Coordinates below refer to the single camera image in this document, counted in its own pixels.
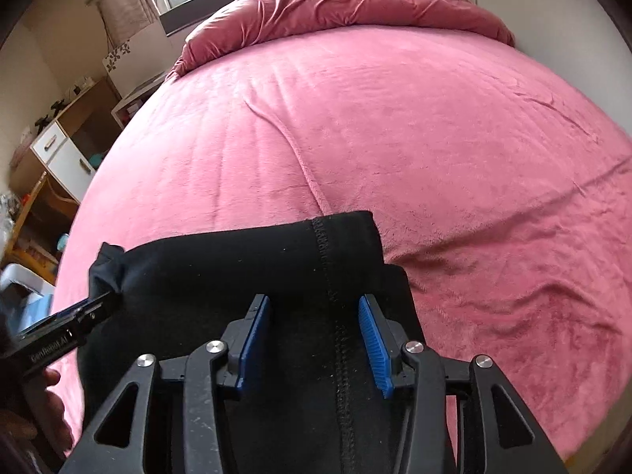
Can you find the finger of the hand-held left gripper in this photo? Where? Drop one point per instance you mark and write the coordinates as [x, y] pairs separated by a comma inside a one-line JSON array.
[[94, 306]]

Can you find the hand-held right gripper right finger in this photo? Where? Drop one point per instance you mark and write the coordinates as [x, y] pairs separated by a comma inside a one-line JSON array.
[[375, 345]]

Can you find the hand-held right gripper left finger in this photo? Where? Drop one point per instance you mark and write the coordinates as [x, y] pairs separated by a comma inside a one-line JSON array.
[[252, 340]]

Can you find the black pants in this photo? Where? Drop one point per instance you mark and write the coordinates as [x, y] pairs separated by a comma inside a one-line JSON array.
[[197, 276]]

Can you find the person's left hand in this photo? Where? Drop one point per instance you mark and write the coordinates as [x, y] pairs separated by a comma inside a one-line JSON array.
[[55, 414]]

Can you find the light grey plastic stool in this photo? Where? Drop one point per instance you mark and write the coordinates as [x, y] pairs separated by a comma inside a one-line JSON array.
[[22, 281]]

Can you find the wooden chair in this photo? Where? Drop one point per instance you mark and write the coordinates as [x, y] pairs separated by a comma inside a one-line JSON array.
[[44, 207]]

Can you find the white drawer cabinet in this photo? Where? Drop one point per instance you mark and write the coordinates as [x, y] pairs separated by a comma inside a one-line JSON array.
[[64, 155]]

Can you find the wooden cabinet white drawers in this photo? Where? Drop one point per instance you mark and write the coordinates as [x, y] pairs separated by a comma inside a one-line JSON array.
[[94, 108]]

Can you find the pink bed sheet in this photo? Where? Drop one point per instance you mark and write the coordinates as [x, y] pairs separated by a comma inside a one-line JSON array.
[[395, 133]]

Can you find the white leaf-print bedside table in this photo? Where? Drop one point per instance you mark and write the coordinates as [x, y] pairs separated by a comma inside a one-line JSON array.
[[128, 59]]

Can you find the dark bed headboard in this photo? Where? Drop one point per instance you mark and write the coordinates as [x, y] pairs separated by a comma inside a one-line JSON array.
[[182, 22]]

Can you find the beige patterned curtain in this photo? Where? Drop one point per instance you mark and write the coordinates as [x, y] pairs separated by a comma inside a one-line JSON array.
[[123, 5]]

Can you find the dark red duvet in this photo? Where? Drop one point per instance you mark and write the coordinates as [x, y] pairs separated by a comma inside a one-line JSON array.
[[321, 5]]

